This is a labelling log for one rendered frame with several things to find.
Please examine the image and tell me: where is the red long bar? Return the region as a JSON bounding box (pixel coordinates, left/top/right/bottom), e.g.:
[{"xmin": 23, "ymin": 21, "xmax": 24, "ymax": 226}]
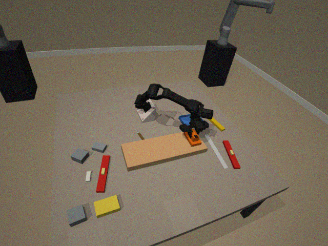
[
  {"xmin": 223, "ymin": 141, "xmax": 241, "ymax": 169},
  {"xmin": 96, "ymin": 155, "xmax": 110, "ymax": 193}
]

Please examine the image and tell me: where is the tan rectangular panel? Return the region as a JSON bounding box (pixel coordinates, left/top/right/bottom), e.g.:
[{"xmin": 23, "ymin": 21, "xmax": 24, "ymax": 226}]
[{"xmin": 121, "ymin": 132, "xmax": 207, "ymax": 172}]

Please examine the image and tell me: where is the blue shallow tray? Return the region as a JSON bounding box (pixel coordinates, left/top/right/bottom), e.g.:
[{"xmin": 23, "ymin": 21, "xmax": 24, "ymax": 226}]
[{"xmin": 179, "ymin": 114, "xmax": 191, "ymax": 126}]

